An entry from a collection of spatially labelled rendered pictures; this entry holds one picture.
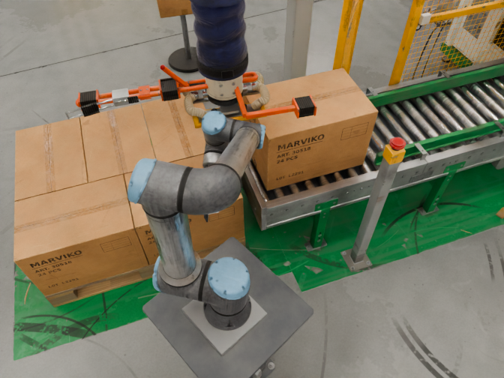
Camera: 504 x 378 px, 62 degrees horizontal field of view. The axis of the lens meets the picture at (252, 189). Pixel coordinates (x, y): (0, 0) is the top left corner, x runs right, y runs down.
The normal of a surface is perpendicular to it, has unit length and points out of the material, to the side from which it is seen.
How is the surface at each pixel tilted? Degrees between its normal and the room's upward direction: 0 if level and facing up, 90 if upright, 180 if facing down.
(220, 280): 10
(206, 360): 0
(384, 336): 0
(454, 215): 0
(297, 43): 90
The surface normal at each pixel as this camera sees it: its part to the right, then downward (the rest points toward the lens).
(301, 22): 0.32, 0.73
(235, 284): 0.16, -0.62
